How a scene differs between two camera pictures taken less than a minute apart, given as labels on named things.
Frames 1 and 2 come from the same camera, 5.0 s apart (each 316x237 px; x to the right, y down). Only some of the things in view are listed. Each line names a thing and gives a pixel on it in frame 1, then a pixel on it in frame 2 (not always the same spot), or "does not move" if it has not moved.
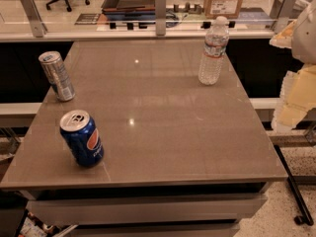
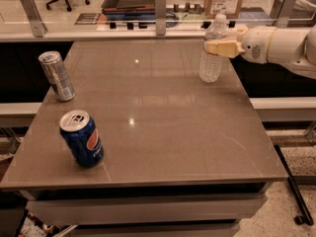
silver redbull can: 58,75 does not move
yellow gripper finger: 283,39 → 240,30
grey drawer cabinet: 167,210 does not move
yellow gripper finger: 298,97 → 227,47
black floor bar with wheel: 301,219 does not move
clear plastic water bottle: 217,37 does not move
